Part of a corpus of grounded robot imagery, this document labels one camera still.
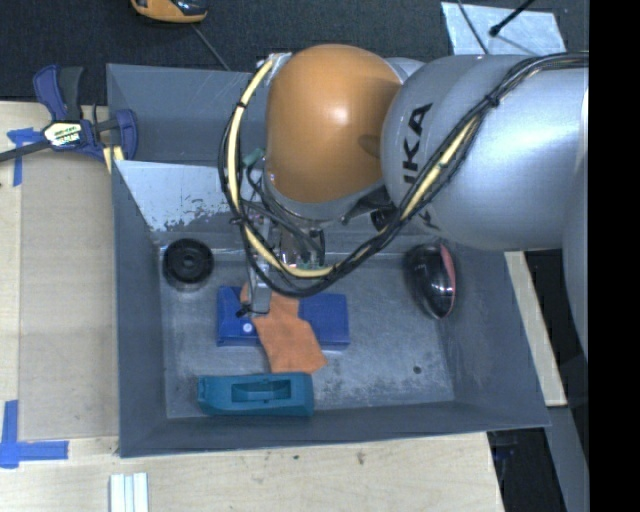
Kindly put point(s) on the orange cloth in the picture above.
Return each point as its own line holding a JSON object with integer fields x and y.
{"x": 290, "y": 337}

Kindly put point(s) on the blue flat block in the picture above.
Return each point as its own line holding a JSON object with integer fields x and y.
{"x": 327, "y": 317}

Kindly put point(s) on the grey metal bin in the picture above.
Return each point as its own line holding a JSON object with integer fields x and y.
{"x": 385, "y": 345}

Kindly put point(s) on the black and pink oval object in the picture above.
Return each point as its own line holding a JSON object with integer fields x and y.
{"x": 431, "y": 287}

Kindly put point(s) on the black cylinder on white bracket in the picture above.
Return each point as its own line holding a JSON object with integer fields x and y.
{"x": 382, "y": 219}

